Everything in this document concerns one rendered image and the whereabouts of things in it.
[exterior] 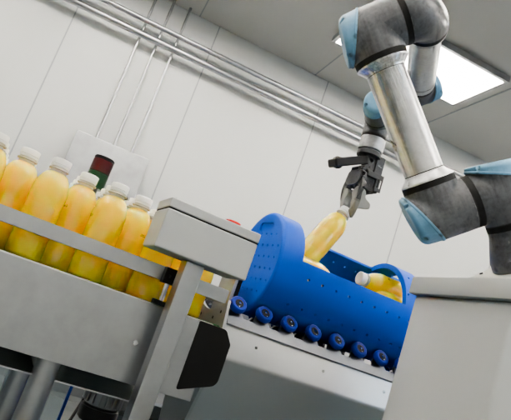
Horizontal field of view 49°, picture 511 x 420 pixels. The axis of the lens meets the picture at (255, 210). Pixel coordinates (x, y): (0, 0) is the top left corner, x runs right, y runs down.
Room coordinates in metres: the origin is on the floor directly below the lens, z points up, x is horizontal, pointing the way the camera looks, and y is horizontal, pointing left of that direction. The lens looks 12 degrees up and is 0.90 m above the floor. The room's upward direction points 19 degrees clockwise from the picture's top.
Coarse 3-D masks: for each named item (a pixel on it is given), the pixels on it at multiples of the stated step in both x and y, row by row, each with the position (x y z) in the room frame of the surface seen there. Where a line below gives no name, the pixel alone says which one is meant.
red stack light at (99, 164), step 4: (96, 160) 1.64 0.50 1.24; (100, 160) 1.64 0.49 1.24; (104, 160) 1.64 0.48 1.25; (92, 164) 1.65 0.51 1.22; (96, 164) 1.64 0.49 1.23; (100, 164) 1.64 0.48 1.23; (104, 164) 1.64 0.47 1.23; (108, 164) 1.65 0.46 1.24; (112, 164) 1.66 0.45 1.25; (92, 168) 1.64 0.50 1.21; (96, 168) 1.64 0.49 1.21; (100, 168) 1.64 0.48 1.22; (104, 168) 1.64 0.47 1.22; (108, 168) 1.65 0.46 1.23; (112, 168) 1.67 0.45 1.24; (104, 172) 1.65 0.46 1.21; (108, 172) 1.66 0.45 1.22; (108, 176) 1.67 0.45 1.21
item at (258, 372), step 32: (224, 320) 1.35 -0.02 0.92; (256, 352) 1.38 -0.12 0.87; (288, 352) 1.42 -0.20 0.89; (224, 384) 1.37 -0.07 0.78; (256, 384) 1.39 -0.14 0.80; (288, 384) 1.41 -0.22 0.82; (320, 384) 1.44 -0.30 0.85; (352, 384) 1.48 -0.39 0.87; (384, 384) 1.53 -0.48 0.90; (160, 416) 1.53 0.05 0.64; (192, 416) 1.39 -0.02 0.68; (224, 416) 1.41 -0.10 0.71; (256, 416) 1.43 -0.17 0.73; (288, 416) 1.45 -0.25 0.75; (320, 416) 1.47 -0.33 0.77; (352, 416) 1.50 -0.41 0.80
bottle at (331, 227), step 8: (328, 216) 1.54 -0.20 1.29; (336, 216) 1.53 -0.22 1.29; (344, 216) 1.55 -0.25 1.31; (320, 224) 1.54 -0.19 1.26; (328, 224) 1.52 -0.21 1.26; (336, 224) 1.52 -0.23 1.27; (344, 224) 1.54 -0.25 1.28; (312, 232) 1.53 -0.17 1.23; (320, 232) 1.52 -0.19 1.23; (328, 232) 1.52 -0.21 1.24; (336, 232) 1.52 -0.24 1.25; (312, 240) 1.51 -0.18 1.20; (320, 240) 1.51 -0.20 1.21; (328, 240) 1.52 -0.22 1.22; (336, 240) 1.54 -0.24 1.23; (312, 248) 1.51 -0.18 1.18; (320, 248) 1.51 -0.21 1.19; (328, 248) 1.53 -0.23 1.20; (312, 256) 1.50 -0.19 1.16; (320, 256) 1.52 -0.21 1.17
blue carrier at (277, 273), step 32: (256, 224) 1.56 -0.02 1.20; (288, 224) 1.41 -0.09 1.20; (256, 256) 1.49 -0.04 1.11; (288, 256) 1.37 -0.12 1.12; (256, 288) 1.42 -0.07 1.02; (288, 288) 1.39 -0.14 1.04; (320, 288) 1.41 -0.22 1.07; (352, 288) 1.44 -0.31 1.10; (320, 320) 1.46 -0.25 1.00; (352, 320) 1.47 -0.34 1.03; (384, 320) 1.49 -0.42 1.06
